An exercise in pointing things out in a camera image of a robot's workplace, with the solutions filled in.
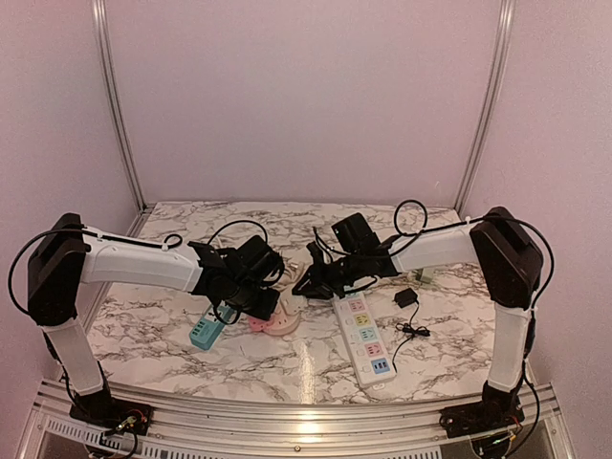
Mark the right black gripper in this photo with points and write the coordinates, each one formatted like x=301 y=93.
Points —
x=318 y=285

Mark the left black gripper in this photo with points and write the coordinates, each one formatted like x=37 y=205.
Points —
x=266 y=310

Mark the pink adapter plug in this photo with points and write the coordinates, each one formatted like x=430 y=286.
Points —
x=258 y=325

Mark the round pink socket base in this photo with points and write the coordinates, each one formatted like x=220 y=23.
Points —
x=280 y=324

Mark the black charger plug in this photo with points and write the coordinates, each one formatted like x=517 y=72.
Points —
x=405 y=298

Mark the long white power strip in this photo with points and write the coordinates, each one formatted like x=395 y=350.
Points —
x=363 y=341

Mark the white cube socket adapter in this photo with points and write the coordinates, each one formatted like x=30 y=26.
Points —
x=417 y=273

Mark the green usb adapter plug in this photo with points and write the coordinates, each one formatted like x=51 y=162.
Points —
x=427 y=275

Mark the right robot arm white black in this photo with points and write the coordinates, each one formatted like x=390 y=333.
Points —
x=511 y=262

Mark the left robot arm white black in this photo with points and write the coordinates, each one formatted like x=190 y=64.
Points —
x=70 y=254

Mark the teal power strip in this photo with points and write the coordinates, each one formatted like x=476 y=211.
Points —
x=206 y=331

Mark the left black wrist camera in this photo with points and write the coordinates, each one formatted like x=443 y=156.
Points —
x=257 y=262

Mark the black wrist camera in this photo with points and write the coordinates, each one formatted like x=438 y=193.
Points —
x=257 y=262
x=355 y=235

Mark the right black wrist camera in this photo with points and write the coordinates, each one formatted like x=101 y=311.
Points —
x=355 y=235

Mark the front aluminium rail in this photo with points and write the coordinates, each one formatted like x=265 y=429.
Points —
x=194 y=427

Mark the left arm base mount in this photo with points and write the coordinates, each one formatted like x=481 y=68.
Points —
x=116 y=415

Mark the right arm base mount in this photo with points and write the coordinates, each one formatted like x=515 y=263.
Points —
x=478 y=417

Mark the left aluminium frame post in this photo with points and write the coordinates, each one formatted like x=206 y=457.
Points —
x=99 y=9

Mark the aluminium frame post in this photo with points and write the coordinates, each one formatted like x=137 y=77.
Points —
x=99 y=9
x=501 y=47

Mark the right aluminium frame post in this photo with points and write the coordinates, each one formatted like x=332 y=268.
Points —
x=501 y=47

